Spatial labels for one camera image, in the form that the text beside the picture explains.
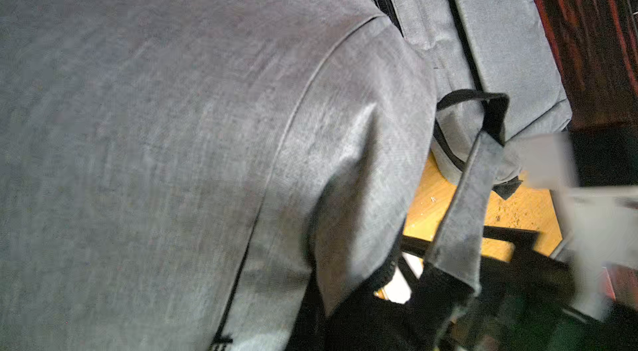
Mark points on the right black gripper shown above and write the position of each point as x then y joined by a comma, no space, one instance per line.
524,305

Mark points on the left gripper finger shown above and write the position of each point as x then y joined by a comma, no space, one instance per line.
308,333

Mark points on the white pink computer mouse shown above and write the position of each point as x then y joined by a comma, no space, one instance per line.
398,286

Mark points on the grey laptop bag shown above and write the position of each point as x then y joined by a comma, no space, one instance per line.
492,46
173,171

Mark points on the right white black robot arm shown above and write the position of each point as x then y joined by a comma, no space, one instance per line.
601,247

